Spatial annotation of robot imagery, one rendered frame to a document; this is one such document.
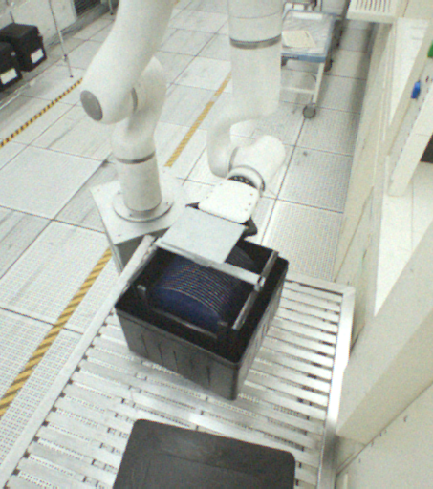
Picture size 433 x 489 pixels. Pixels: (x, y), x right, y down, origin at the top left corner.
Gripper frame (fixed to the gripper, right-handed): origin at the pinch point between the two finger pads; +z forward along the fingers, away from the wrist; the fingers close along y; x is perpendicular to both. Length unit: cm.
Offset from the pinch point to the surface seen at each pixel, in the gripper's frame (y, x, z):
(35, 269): 116, -106, -28
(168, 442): -7.5, -19.7, 29.0
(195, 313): -1.7, -12.5, 8.3
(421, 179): -36, -19, -65
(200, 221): 2.0, 2.6, -1.4
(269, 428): -21.9, -29.7, 15.8
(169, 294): 3.8, -9.6, 8.3
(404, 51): -17, -21, -161
